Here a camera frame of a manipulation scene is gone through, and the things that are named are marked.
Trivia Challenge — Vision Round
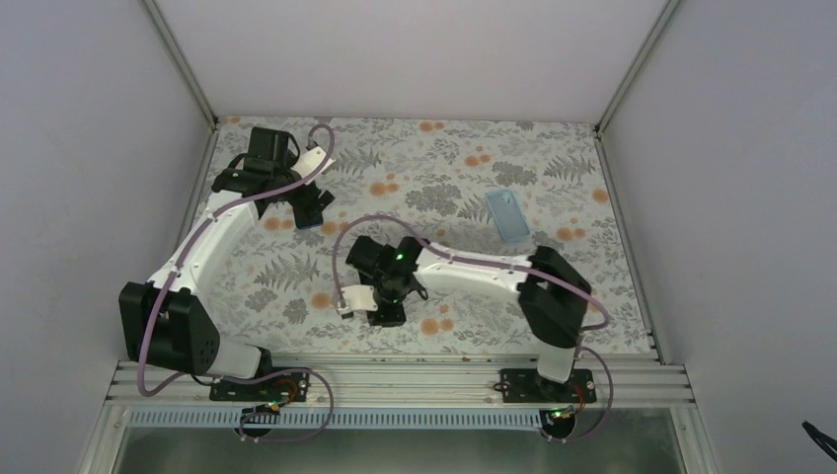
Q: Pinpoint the light blue phone case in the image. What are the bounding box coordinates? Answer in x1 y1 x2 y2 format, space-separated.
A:
486 189 531 243

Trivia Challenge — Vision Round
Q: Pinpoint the light blue cased phone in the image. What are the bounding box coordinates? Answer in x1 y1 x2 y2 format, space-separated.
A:
293 208 324 230

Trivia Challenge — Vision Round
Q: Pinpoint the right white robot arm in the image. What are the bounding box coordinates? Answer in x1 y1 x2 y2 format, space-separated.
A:
338 236 591 402

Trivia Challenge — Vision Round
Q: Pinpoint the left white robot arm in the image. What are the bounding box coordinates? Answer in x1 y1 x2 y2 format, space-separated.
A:
118 127 335 400

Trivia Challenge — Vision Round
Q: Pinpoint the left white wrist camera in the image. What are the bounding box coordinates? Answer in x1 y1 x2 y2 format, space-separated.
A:
290 146 335 185

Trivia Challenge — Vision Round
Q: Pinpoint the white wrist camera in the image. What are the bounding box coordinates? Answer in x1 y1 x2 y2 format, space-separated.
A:
338 284 378 319
290 146 335 185

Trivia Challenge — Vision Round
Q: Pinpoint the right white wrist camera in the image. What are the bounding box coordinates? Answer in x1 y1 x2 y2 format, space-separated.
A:
338 284 378 319

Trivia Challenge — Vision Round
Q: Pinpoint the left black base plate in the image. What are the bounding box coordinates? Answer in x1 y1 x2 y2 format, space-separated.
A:
209 372 310 404

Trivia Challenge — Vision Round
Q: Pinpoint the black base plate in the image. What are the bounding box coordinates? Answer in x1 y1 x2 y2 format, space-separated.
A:
209 372 310 404
493 368 597 404

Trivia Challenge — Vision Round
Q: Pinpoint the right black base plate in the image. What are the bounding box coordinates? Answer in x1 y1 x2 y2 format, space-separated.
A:
493 368 597 404

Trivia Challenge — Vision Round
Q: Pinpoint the white slotted cable duct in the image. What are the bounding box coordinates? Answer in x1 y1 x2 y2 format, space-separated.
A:
125 407 546 431

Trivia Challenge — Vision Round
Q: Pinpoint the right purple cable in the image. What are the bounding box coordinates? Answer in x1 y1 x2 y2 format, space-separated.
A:
330 214 616 446

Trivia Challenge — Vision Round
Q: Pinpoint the aluminium rail frame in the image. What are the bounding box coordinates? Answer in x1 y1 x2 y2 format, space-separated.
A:
106 356 696 408

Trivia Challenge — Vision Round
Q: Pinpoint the black cable bottom right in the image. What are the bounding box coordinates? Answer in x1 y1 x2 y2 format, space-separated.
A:
801 421 837 462

